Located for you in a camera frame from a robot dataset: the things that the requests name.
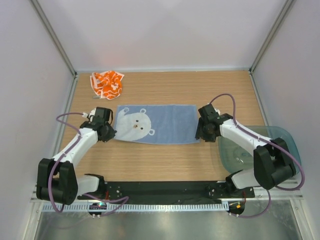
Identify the blue bear towel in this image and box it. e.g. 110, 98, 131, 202
114, 104, 200, 145

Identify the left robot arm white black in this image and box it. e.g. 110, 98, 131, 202
35, 107, 116, 205

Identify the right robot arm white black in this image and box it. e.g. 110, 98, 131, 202
195, 104, 297, 198

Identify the orange white patterned towel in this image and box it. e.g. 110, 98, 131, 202
90, 70, 125, 100

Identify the clear teal plastic container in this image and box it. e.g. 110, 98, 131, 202
218, 124, 302, 173

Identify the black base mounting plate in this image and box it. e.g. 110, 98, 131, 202
90, 181, 255, 205

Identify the white slotted cable duct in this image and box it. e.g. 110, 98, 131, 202
41, 202, 230, 213

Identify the aluminium frame rail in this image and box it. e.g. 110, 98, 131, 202
30, 181, 304, 203

